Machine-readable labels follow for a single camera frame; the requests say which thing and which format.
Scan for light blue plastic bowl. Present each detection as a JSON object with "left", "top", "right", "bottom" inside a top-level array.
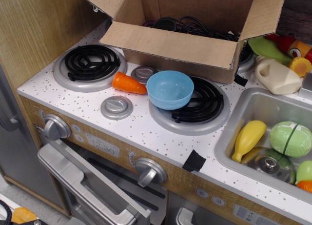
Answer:
[{"left": 146, "top": 70, "right": 195, "bottom": 110}]

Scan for silver stovetop knob rear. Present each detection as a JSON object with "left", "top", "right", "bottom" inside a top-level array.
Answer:
[{"left": 131, "top": 66, "right": 158, "bottom": 84}]

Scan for silver stovetop knob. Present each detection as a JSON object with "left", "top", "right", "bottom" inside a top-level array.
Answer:
[
  {"left": 100, "top": 96, "right": 134, "bottom": 120},
  {"left": 131, "top": 66, "right": 158, "bottom": 84}
]

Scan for silver stovetop knob front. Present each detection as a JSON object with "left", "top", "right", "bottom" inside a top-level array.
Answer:
[{"left": 100, "top": 96, "right": 134, "bottom": 120}]

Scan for orange toy carrot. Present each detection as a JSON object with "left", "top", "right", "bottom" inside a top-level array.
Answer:
[{"left": 112, "top": 72, "right": 147, "bottom": 94}]

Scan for black coil burner front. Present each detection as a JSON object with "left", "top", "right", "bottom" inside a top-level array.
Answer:
[{"left": 149, "top": 76, "right": 230, "bottom": 136}]

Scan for black coil burner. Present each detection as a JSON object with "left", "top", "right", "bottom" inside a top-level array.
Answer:
[
  {"left": 53, "top": 44, "right": 127, "bottom": 93},
  {"left": 149, "top": 76, "right": 230, "bottom": 136}
]

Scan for silver oven dial right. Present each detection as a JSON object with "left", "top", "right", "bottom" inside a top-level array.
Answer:
[{"left": 135, "top": 157, "right": 167, "bottom": 187}]

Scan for silver oven dial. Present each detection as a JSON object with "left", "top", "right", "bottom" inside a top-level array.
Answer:
[
  {"left": 135, "top": 157, "right": 167, "bottom": 187},
  {"left": 44, "top": 114, "right": 72, "bottom": 141}
]

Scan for black tape patch front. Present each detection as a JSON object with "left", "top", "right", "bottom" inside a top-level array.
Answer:
[{"left": 182, "top": 150, "right": 206, "bottom": 172}]

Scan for open cardboard box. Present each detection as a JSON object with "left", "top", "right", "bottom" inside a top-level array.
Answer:
[{"left": 88, "top": 0, "right": 284, "bottom": 83}]

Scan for black coil burner left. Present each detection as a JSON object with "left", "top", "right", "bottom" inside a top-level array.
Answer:
[{"left": 53, "top": 44, "right": 127, "bottom": 93}]

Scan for metal toy sink basin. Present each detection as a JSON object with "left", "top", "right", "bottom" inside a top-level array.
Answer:
[{"left": 214, "top": 88, "right": 312, "bottom": 203}]

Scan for yellow toy squash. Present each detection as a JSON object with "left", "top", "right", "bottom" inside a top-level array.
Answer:
[{"left": 232, "top": 120, "right": 267, "bottom": 163}]

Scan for coil burner behind box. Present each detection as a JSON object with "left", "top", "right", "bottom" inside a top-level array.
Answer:
[{"left": 237, "top": 43, "right": 255, "bottom": 74}]

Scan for silver oven dial left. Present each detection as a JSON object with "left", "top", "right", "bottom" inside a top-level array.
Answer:
[{"left": 44, "top": 114, "right": 72, "bottom": 141}]

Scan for green toy leaf vegetable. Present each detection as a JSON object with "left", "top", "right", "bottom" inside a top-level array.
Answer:
[{"left": 248, "top": 37, "right": 292, "bottom": 65}]

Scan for cream toy milk jug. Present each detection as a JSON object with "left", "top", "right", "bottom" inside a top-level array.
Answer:
[{"left": 254, "top": 56, "right": 302, "bottom": 95}]

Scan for green toy cabbage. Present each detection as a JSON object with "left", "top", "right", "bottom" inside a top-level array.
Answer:
[{"left": 270, "top": 121, "right": 312, "bottom": 158}]

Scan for grey toy fridge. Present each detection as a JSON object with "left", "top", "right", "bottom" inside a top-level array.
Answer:
[{"left": 0, "top": 69, "right": 65, "bottom": 211}]

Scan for red toy ketchup bottle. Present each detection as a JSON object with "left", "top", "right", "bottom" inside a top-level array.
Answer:
[{"left": 265, "top": 34, "right": 312, "bottom": 62}]

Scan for yellow toy corn slice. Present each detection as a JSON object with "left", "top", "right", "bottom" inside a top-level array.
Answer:
[{"left": 289, "top": 57, "right": 312, "bottom": 77}]

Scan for light green toy fruit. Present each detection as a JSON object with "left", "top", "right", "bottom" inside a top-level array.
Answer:
[{"left": 295, "top": 161, "right": 312, "bottom": 184}]

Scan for orange toy piece in sink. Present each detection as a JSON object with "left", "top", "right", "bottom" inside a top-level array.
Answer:
[{"left": 296, "top": 180, "right": 312, "bottom": 193}]

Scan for orange object bottom left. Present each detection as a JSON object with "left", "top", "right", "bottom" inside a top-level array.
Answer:
[{"left": 11, "top": 207, "right": 37, "bottom": 224}]

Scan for black cables in box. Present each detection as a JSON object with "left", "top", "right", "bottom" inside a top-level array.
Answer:
[{"left": 142, "top": 16, "right": 240, "bottom": 42}]

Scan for silver oven door handle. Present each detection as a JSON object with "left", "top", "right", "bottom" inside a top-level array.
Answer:
[{"left": 38, "top": 144, "right": 151, "bottom": 225}]

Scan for white dishwasher handle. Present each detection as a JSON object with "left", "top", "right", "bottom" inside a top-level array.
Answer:
[{"left": 175, "top": 207, "right": 194, "bottom": 225}]

